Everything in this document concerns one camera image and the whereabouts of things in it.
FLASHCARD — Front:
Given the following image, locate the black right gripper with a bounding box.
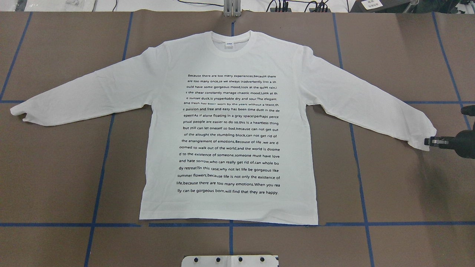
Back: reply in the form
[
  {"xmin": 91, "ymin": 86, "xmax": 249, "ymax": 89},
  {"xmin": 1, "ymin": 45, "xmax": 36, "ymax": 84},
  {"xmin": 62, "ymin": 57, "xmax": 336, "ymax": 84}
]
[{"xmin": 424, "ymin": 130, "xmax": 475, "ymax": 159}]

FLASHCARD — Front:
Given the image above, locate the white long-sleeve printed shirt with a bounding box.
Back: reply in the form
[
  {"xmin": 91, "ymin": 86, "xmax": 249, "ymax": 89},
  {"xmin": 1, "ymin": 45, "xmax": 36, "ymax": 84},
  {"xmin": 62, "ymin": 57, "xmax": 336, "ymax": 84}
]
[{"xmin": 10, "ymin": 31, "xmax": 436, "ymax": 225}]

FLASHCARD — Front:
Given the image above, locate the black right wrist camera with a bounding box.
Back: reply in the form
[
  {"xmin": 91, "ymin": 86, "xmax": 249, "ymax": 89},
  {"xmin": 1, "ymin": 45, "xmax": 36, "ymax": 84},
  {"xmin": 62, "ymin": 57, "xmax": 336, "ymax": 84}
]
[{"xmin": 461, "ymin": 105, "xmax": 475, "ymax": 116}]

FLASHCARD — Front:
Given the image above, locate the aluminium frame post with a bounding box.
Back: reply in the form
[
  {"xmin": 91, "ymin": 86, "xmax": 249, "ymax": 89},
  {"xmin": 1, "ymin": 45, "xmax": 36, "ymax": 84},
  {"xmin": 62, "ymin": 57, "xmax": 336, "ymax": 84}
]
[{"xmin": 223, "ymin": 0, "xmax": 242, "ymax": 17}]

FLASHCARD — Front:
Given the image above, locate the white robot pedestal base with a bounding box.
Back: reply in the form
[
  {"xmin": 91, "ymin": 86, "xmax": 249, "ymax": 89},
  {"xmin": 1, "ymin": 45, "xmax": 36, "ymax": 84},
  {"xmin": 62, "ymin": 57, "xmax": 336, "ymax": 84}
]
[{"xmin": 181, "ymin": 255, "xmax": 279, "ymax": 267}]

